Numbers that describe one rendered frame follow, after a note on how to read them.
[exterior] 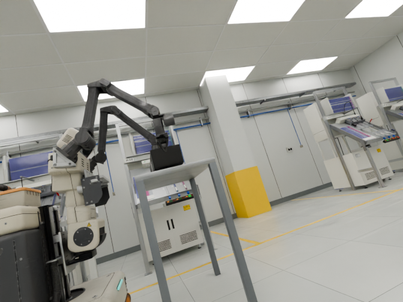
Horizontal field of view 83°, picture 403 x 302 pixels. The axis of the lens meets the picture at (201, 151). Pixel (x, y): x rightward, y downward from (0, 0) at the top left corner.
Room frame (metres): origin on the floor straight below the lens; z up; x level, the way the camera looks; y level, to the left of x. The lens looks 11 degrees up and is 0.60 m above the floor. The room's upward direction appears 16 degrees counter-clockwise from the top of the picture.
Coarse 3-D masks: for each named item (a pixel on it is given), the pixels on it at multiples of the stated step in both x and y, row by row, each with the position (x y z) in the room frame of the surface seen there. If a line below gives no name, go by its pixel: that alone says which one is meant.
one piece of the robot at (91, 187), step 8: (88, 176) 1.36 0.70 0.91; (96, 176) 1.32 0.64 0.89; (104, 176) 1.39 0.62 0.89; (88, 184) 1.31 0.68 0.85; (96, 184) 1.32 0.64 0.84; (104, 184) 1.52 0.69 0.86; (80, 192) 1.31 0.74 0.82; (88, 192) 1.30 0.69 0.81; (96, 192) 1.31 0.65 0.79; (104, 192) 1.56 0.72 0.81; (88, 200) 1.30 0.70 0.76; (96, 200) 1.31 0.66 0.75; (104, 200) 1.56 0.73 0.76
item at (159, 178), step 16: (208, 160) 1.28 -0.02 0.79; (144, 176) 1.18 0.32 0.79; (160, 176) 1.24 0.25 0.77; (176, 176) 1.45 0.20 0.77; (192, 176) 1.73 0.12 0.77; (144, 192) 1.17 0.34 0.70; (224, 192) 1.29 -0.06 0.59; (144, 208) 1.17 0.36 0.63; (224, 208) 1.28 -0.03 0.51; (208, 240) 1.92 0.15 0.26; (160, 256) 1.18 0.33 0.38; (240, 256) 1.29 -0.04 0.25; (160, 272) 1.17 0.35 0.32; (240, 272) 1.29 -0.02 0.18; (160, 288) 1.17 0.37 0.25
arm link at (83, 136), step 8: (88, 88) 1.27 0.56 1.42; (96, 88) 1.28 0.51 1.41; (104, 88) 1.29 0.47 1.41; (88, 96) 1.27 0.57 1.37; (96, 96) 1.28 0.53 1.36; (88, 104) 1.25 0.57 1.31; (96, 104) 1.28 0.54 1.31; (88, 112) 1.24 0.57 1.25; (88, 120) 1.23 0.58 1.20; (80, 128) 1.19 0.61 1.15; (88, 128) 1.21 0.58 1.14; (80, 136) 1.18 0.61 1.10; (88, 136) 1.19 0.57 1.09; (80, 144) 1.19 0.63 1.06
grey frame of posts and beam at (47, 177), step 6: (48, 174) 2.71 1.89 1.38; (24, 180) 2.63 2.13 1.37; (30, 180) 2.65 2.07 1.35; (36, 180) 2.67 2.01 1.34; (42, 180) 2.69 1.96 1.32; (12, 186) 2.60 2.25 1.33; (18, 186) 2.61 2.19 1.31; (84, 264) 2.82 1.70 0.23; (84, 270) 2.80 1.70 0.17; (72, 276) 2.34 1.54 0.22; (84, 276) 2.81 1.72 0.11; (72, 282) 2.33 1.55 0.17
